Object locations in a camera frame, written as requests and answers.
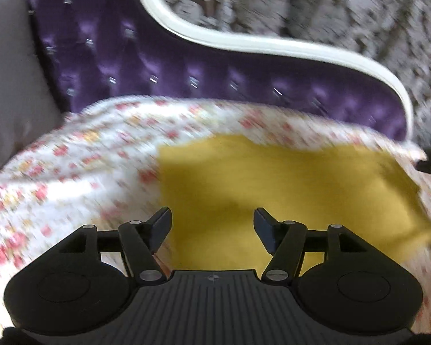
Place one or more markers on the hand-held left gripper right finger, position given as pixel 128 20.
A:
pixel 267 228

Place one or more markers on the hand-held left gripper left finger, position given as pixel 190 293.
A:
pixel 160 228

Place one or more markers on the mustard yellow sweater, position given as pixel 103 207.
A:
pixel 273 183

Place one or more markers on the floral printed blanket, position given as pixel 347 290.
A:
pixel 75 165

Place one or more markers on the purple tufted headboard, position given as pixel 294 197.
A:
pixel 129 64

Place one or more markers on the grey pillow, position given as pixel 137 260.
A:
pixel 10 79

